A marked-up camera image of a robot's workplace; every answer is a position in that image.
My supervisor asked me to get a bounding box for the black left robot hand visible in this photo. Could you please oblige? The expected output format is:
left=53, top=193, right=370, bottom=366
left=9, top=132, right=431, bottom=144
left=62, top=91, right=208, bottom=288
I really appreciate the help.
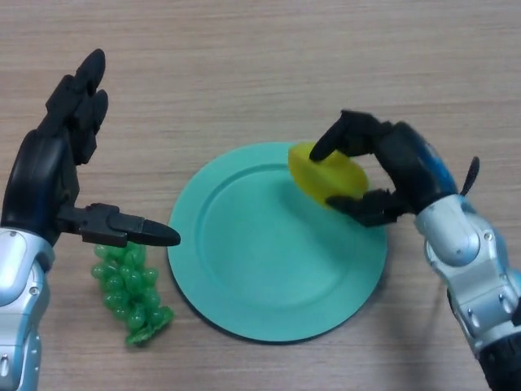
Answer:
left=0, top=48, right=182, bottom=248

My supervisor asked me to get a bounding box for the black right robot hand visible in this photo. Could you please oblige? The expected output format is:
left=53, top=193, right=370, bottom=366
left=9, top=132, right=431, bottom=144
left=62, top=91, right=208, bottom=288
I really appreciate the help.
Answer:
left=309, top=108, right=461, bottom=228

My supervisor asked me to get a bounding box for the yellow starfruit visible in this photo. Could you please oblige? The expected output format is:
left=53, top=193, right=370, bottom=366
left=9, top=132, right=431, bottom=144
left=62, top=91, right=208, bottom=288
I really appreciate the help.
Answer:
left=287, top=140, right=370, bottom=212

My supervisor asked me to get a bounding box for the green round plate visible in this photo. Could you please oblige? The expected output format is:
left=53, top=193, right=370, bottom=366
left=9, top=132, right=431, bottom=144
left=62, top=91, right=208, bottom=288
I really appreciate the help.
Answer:
left=166, top=141, right=387, bottom=345

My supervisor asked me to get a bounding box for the green grape bunch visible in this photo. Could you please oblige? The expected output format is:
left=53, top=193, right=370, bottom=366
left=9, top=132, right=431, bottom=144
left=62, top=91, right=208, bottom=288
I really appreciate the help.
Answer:
left=90, top=243, right=175, bottom=348

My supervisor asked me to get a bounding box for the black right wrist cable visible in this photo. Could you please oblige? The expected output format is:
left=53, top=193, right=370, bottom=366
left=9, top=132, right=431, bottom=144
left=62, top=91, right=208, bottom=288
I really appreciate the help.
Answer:
left=459, top=156, right=480, bottom=196

